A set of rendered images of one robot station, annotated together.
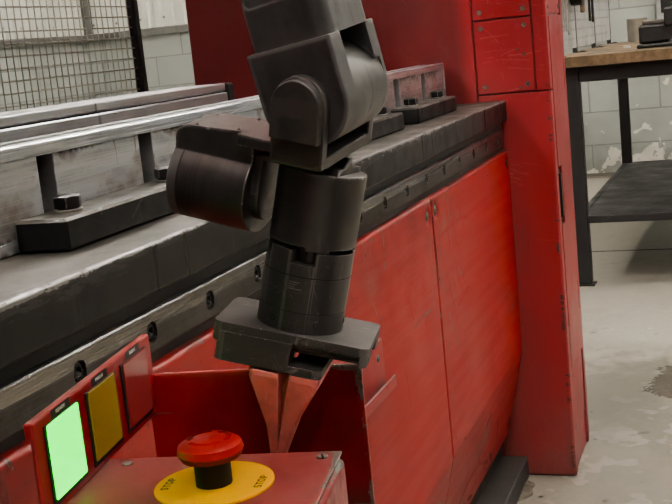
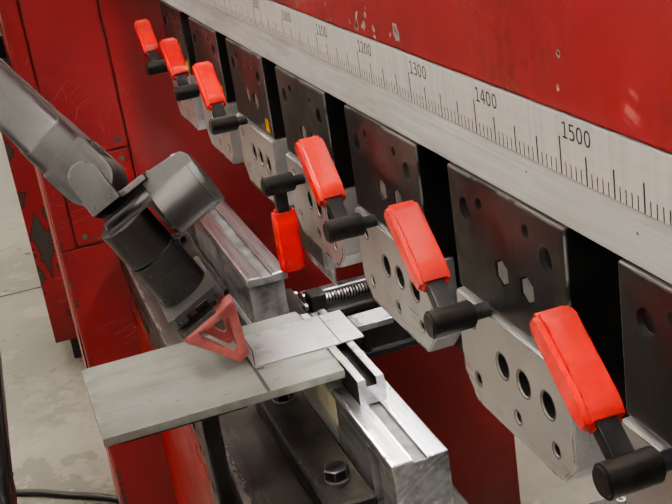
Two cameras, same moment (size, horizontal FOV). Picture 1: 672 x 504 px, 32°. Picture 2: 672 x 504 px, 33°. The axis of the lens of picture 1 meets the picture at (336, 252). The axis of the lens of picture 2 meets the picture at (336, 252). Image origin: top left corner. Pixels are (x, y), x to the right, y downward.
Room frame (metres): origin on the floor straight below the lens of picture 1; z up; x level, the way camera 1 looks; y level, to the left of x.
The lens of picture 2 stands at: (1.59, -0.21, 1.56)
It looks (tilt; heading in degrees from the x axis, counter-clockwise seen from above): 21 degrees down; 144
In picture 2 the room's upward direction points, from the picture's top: 9 degrees counter-clockwise
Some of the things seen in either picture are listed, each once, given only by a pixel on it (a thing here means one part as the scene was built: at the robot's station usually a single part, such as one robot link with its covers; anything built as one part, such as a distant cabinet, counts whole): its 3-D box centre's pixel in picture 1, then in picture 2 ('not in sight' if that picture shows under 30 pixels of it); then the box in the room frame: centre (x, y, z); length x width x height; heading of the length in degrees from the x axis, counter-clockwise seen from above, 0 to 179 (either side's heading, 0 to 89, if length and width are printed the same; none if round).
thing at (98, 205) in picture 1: (124, 209); not in sight; (1.16, 0.21, 0.89); 0.30 x 0.05 x 0.03; 160
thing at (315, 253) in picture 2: not in sight; (316, 231); (0.61, 0.47, 1.13); 0.10 x 0.02 x 0.10; 160
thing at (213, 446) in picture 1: (212, 465); not in sight; (0.66, 0.09, 0.79); 0.04 x 0.04 x 0.04
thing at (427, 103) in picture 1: (425, 109); not in sight; (2.29, -0.20, 0.89); 0.30 x 0.05 x 0.03; 160
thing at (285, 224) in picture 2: not in sight; (290, 222); (0.74, 0.35, 1.20); 0.04 x 0.02 x 0.10; 70
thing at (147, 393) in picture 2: not in sight; (208, 373); (0.56, 0.33, 1.00); 0.26 x 0.18 x 0.01; 70
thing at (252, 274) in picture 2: not in sight; (230, 252); (0.10, 0.66, 0.92); 0.50 x 0.06 x 0.10; 160
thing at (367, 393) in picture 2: not in sight; (341, 354); (0.64, 0.46, 0.99); 0.20 x 0.03 x 0.03; 160
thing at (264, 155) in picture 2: not in sight; (288, 114); (0.59, 0.47, 1.26); 0.15 x 0.09 x 0.17; 160
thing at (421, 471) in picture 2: not in sight; (358, 414); (0.67, 0.45, 0.92); 0.39 x 0.06 x 0.10; 160
